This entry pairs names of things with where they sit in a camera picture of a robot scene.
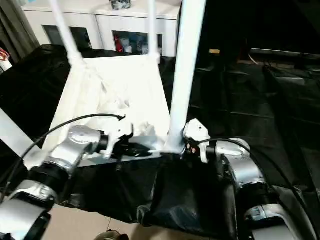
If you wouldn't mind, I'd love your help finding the white plastic table top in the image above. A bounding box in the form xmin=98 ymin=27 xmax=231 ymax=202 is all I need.
xmin=24 ymin=52 xmax=174 ymax=169

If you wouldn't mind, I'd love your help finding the white plastic table leg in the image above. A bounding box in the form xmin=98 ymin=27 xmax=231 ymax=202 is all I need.
xmin=0 ymin=107 xmax=41 ymax=159
xmin=146 ymin=0 xmax=162 ymax=64
xmin=47 ymin=0 xmax=86 ymax=69
xmin=164 ymin=0 xmax=207 ymax=154

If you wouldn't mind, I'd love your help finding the glossy black mat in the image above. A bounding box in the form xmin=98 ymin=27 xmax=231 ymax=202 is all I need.
xmin=0 ymin=44 xmax=320 ymax=239

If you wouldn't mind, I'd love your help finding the black left robot foot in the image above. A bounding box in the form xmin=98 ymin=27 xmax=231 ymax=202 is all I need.
xmin=95 ymin=230 xmax=129 ymax=240

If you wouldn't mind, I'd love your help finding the white cabinet with glass doors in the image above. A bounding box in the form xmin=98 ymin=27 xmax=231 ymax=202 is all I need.
xmin=22 ymin=0 xmax=181 ymax=57

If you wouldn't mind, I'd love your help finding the grey metal clutter object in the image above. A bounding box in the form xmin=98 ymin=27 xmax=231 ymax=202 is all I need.
xmin=109 ymin=0 xmax=132 ymax=11

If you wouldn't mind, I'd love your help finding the red and white object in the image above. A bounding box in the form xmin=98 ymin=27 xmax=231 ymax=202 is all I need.
xmin=0 ymin=47 xmax=13 ymax=71

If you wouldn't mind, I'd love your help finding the grey curtain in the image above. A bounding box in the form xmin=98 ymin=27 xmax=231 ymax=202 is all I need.
xmin=0 ymin=0 xmax=42 ymax=61

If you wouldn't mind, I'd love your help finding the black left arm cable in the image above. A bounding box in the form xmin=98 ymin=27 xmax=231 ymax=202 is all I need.
xmin=0 ymin=114 xmax=126 ymax=197

